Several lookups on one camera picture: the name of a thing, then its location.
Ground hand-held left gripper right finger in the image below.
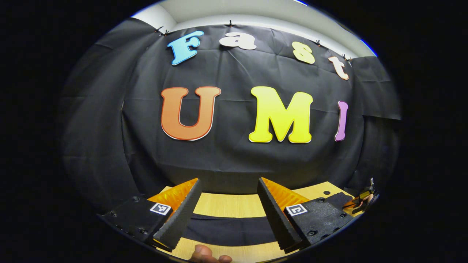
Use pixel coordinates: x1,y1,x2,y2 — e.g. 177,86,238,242
257,177,354,254

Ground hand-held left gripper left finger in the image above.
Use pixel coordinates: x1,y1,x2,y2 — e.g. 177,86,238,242
98,178,203,252

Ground black jeans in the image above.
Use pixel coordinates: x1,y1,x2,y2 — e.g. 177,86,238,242
183,192,354,247

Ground black backdrop cloth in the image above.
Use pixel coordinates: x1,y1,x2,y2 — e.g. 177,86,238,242
60,16,403,212

